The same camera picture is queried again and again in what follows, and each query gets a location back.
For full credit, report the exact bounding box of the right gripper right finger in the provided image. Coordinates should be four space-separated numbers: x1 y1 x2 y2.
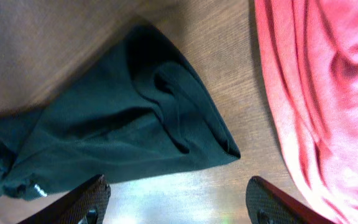
246 176 334 224

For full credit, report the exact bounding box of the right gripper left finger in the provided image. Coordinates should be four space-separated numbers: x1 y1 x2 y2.
19 175 111 224

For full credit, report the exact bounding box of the black shirt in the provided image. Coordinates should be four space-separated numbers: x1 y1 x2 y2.
0 26 241 200

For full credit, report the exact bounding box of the red shirt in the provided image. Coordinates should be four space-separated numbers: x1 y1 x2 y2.
255 0 358 223

